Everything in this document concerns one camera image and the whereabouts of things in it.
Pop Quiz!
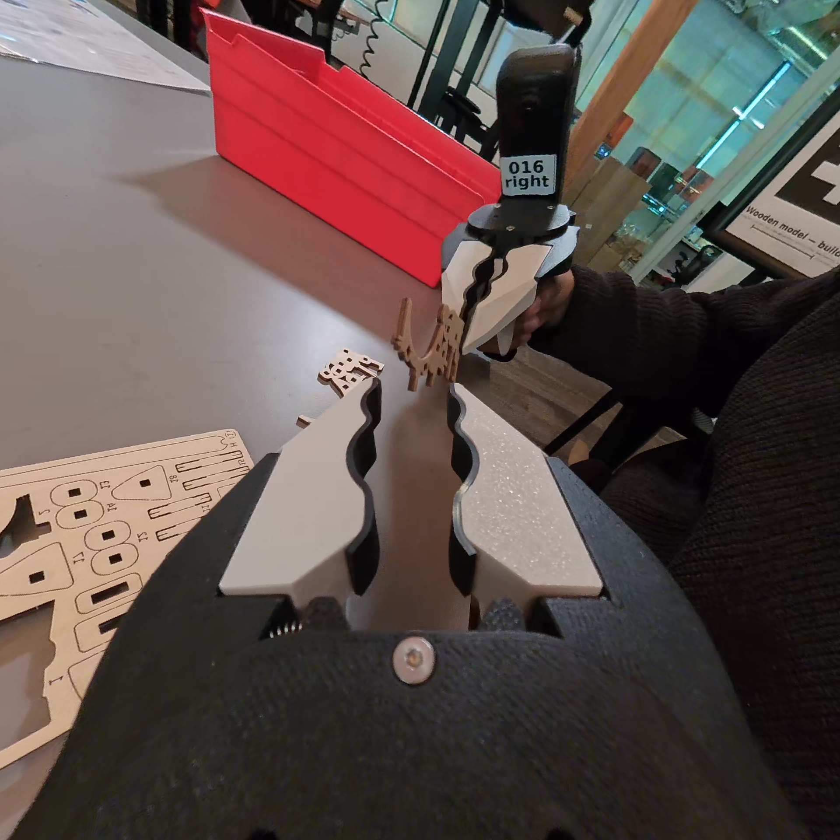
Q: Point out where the grey desk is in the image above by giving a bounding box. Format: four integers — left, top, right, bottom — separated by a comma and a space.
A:
0, 0, 500, 840

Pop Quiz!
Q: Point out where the framed wall poster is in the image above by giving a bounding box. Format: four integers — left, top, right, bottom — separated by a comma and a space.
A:
705, 98, 840, 280

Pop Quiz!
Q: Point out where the printed paper sheet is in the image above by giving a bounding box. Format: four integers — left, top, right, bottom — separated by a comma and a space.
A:
0, 0, 212, 98

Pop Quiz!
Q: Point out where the black metal frame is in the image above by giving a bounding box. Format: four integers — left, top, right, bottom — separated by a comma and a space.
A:
410, 0, 503, 158

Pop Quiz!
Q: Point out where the wooden puzzle sheet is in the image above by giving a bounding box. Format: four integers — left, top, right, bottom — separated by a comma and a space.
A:
0, 428, 256, 769

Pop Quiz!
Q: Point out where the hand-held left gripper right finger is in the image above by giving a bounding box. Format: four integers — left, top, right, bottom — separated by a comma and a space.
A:
448, 382, 606, 632

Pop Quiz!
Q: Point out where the red plastic bin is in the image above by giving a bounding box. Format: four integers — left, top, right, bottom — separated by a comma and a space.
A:
200, 8, 505, 288

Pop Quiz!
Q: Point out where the wooden puzzle piece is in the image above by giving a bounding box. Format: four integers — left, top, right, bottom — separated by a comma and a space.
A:
318, 349, 385, 398
392, 297, 468, 392

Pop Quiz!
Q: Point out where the flat wooden puzzle piece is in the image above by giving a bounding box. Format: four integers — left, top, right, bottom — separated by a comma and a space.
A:
318, 349, 385, 398

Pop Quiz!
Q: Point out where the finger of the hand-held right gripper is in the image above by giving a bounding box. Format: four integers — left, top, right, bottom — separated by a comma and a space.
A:
461, 243, 553, 357
441, 240, 493, 312

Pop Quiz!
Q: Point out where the wooden display block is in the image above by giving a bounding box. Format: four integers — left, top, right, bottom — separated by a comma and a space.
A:
576, 157, 652, 266

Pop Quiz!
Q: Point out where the person's right hand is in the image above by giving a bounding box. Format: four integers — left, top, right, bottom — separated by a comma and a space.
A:
511, 268, 578, 349

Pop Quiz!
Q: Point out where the black coiled cable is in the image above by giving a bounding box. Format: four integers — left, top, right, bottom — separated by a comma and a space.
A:
360, 16, 385, 76

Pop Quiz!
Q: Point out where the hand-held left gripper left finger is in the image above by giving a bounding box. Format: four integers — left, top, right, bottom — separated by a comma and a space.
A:
218, 377, 383, 614

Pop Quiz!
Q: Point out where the person's black sweater torso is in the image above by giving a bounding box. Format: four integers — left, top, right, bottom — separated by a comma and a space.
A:
591, 276, 840, 840

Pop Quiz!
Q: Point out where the person's right forearm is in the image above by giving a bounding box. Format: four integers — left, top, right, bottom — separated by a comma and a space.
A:
535, 262, 840, 427

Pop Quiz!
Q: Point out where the wooden pillar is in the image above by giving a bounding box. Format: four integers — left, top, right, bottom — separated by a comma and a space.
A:
564, 0, 700, 191

